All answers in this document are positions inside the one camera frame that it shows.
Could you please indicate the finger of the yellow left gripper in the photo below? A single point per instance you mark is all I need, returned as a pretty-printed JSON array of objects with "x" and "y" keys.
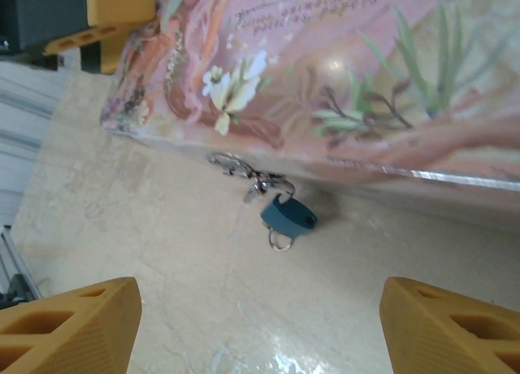
[
  {"x": 110, "y": 57},
  {"x": 118, "y": 8}
]

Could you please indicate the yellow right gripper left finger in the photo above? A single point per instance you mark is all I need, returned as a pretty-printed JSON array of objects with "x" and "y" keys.
[{"x": 73, "y": 333}]

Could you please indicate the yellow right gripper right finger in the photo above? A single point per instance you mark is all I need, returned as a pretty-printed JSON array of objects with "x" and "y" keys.
[{"x": 447, "y": 337}]

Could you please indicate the teal padlock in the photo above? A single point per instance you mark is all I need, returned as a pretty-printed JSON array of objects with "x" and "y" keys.
[{"x": 288, "y": 219}]

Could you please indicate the pink floral tin box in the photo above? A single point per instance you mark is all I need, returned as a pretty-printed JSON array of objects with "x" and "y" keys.
[{"x": 325, "y": 44}]

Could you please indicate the aluminium enclosure frame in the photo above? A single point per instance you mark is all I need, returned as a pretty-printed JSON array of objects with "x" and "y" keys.
[{"x": 12, "y": 252}]

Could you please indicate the striped translucent left wall panel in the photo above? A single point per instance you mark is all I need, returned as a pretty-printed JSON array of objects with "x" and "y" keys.
[{"x": 24, "y": 118}]

